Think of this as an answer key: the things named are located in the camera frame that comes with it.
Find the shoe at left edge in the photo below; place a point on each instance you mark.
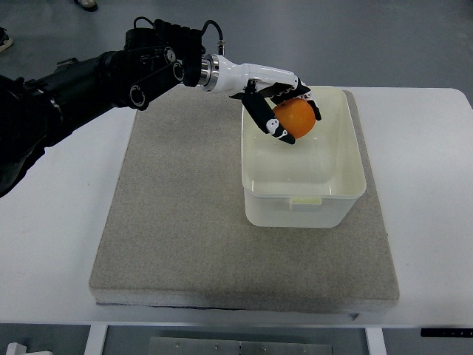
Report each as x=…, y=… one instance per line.
x=5, y=40

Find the orange fruit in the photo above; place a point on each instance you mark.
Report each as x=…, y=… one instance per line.
x=296, y=116

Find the shoe at top edge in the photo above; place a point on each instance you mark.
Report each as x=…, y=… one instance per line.
x=87, y=5

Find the grey foam mat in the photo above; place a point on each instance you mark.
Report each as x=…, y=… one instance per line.
x=177, y=236

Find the white block lower left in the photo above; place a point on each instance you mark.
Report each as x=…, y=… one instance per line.
x=15, y=348

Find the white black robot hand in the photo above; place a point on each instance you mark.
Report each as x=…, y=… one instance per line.
x=253, y=85

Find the grey metal base plate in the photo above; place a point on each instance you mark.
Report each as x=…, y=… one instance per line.
x=170, y=345

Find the white plastic box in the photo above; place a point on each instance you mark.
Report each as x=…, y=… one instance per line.
x=311, y=184

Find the shoe at edge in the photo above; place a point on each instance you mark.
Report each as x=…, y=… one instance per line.
x=5, y=40
x=87, y=5

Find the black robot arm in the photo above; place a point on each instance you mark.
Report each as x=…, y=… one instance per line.
x=37, y=114

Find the black table control panel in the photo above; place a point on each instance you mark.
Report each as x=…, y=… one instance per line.
x=447, y=333

